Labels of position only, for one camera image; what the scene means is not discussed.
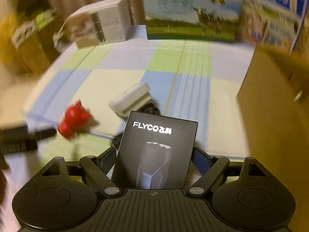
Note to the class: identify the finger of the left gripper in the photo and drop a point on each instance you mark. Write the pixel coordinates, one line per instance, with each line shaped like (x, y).
(45, 133)

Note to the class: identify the dark blue milk carton box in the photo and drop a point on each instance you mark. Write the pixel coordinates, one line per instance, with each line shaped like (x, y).
(274, 23)

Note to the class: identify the yellow plastic bag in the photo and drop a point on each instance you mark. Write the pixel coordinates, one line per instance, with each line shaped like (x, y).
(9, 25)

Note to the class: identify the white square charger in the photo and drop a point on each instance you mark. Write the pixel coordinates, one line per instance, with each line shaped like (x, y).
(132, 99)

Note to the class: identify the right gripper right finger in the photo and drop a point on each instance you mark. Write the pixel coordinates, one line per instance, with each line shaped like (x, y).
(211, 168)

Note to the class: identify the open cardboard box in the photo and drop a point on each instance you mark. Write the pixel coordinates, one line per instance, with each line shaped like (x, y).
(273, 100)

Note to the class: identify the cardboard box with tissues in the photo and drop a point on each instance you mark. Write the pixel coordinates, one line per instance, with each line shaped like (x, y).
(33, 41)

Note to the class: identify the red figurine toy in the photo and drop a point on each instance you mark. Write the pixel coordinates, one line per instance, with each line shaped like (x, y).
(74, 120)

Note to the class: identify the white beige product box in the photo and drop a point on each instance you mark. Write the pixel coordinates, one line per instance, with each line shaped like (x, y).
(103, 22)

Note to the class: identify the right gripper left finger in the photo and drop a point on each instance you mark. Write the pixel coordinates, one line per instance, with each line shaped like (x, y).
(96, 170)

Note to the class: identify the black shaver box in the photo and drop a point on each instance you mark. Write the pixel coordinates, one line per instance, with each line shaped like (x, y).
(155, 152)

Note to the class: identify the light blue milk carton box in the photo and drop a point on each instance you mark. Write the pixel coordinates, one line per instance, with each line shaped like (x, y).
(213, 20)

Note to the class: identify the checked bed sheet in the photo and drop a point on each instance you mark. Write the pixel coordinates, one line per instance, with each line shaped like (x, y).
(194, 80)

